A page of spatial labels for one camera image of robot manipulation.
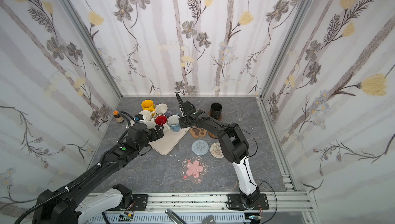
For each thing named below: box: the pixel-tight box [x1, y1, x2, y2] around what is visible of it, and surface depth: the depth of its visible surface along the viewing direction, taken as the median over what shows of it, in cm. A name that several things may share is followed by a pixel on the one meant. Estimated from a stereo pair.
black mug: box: [209, 102, 223, 120], surface depth 103 cm
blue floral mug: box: [167, 114, 181, 133], surface depth 95 cm
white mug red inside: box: [154, 114, 171, 132], surface depth 101 cm
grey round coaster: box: [191, 139, 209, 156], surface depth 95 cm
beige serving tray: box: [148, 127, 191, 156], surface depth 96 cm
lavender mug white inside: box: [155, 102, 173, 119], surface depth 104 cm
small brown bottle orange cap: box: [113, 109, 125, 124], surface depth 103 cm
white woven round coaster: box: [209, 142, 225, 159], surface depth 93 cm
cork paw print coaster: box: [189, 127, 208, 139], surface depth 101 cm
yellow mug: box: [140, 99, 156, 113], surface depth 106 cm
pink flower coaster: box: [181, 155, 209, 184], surface depth 86 cm
